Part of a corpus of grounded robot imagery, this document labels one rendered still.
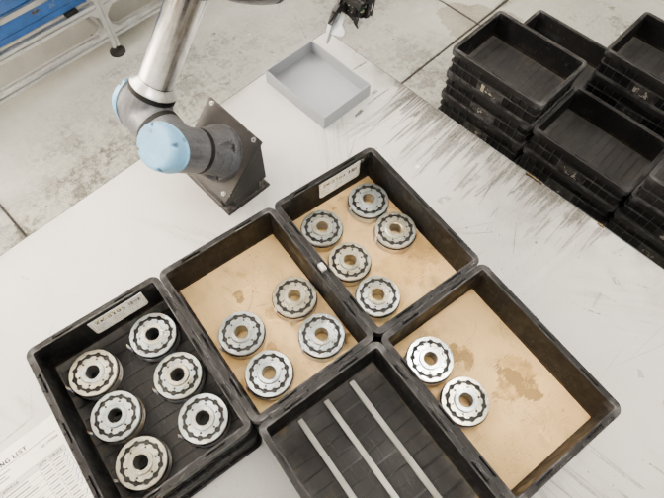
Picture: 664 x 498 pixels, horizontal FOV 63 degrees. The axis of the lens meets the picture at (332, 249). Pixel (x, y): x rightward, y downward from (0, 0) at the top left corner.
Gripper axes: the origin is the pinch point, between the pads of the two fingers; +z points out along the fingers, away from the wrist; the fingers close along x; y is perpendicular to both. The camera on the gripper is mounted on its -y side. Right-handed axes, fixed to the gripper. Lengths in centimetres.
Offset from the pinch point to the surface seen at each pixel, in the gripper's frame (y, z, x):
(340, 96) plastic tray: 7.0, 16.3, -3.8
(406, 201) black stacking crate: 52, 5, -35
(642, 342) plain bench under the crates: 117, 19, -14
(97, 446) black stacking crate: 40, 31, -118
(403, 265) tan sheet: 62, 13, -45
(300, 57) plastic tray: -13.4, 14.9, -0.6
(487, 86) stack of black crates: 34, 21, 51
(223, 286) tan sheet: 33, 21, -77
